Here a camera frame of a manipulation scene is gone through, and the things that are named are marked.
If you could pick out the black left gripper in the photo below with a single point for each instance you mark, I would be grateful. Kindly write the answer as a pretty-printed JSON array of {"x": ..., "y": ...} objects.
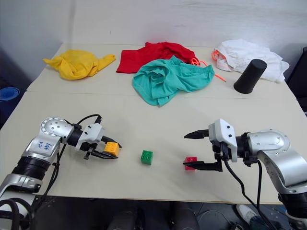
[{"x": 86, "y": 145}]

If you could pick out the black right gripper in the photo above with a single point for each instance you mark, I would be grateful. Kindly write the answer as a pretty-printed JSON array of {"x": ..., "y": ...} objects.
[{"x": 219, "y": 149}]

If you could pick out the yellow toy brick cube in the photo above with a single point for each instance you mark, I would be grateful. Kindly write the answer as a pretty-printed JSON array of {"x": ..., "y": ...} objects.
[{"x": 111, "y": 149}]

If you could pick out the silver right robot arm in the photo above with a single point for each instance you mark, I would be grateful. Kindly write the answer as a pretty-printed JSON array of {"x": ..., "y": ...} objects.
[{"x": 273, "y": 153}]

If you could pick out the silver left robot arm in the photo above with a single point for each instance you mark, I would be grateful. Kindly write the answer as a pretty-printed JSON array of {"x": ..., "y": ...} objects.
[{"x": 48, "y": 143}]

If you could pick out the red toy brick cube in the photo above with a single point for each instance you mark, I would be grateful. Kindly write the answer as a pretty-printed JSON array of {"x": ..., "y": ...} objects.
[{"x": 190, "y": 163}]

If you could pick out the green toy brick cube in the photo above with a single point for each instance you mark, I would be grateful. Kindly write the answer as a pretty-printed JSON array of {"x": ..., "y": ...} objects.
[{"x": 146, "y": 157}]

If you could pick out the dark rounded shape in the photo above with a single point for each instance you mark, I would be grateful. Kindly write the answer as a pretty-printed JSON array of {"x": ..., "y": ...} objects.
[{"x": 185, "y": 216}]

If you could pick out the green crumpled shorts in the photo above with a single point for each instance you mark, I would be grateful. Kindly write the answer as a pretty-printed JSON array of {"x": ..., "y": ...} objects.
[{"x": 168, "y": 80}]

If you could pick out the white shoe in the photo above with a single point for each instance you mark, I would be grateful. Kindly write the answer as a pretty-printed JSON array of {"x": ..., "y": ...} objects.
[{"x": 246, "y": 212}]

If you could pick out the black plastic cup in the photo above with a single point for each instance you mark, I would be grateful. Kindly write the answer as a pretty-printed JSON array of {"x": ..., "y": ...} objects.
[{"x": 249, "y": 76}]

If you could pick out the yellow crumpled cloth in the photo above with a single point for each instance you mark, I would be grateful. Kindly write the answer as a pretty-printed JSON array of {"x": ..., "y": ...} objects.
[{"x": 76, "y": 63}]

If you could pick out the red crumpled shorts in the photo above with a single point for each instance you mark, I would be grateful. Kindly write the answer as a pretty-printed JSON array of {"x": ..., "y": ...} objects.
[{"x": 144, "y": 56}]

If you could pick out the white crumpled cloth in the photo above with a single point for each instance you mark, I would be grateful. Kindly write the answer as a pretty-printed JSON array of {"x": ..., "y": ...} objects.
[{"x": 242, "y": 54}]

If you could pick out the blue rolled mat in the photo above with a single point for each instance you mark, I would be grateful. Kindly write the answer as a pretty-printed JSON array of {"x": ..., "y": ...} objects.
[{"x": 8, "y": 94}]

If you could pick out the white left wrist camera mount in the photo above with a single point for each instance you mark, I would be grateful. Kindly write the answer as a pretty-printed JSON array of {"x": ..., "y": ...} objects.
[{"x": 93, "y": 134}]

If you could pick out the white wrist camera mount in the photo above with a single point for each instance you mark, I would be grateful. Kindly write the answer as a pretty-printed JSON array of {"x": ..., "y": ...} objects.
[
  {"x": 223, "y": 134},
  {"x": 93, "y": 134}
]

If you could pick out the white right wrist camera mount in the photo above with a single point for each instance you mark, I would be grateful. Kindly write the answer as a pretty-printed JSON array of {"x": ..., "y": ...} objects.
[{"x": 223, "y": 134}]

